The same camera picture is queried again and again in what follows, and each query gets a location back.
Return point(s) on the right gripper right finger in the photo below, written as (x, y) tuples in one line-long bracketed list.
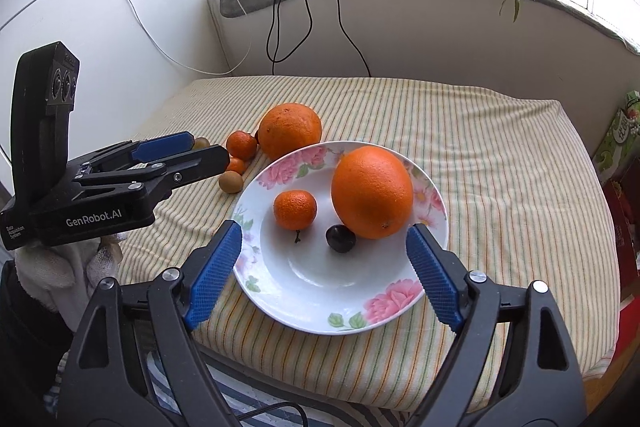
[(539, 381)]

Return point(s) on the small brown kiwi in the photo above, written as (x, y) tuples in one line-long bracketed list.
[(200, 143)]

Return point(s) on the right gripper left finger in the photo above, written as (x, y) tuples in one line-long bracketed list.
[(133, 360)]

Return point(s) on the small orange kumquat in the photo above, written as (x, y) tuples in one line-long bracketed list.
[(237, 165)]

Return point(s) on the large orange on plate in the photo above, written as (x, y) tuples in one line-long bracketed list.
[(372, 192)]

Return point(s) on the striped tablecloth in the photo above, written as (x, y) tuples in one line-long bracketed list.
[(523, 203)]

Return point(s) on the mandarin with stem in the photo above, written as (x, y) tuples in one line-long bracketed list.
[(295, 210)]

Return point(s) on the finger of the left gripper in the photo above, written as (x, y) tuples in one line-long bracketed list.
[(144, 185), (131, 153)]

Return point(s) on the floral white plate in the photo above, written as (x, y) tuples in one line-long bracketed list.
[(297, 278)]

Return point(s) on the large green-brown kiwi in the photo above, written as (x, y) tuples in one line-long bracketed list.
[(231, 182)]

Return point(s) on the dark plum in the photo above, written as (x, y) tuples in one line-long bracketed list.
[(340, 239)]

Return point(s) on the large orange on cloth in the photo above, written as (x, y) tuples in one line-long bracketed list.
[(288, 127)]

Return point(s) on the white gloved left hand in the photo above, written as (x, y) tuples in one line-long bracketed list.
[(64, 277)]

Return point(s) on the medium mandarin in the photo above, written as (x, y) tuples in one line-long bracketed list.
[(242, 145)]

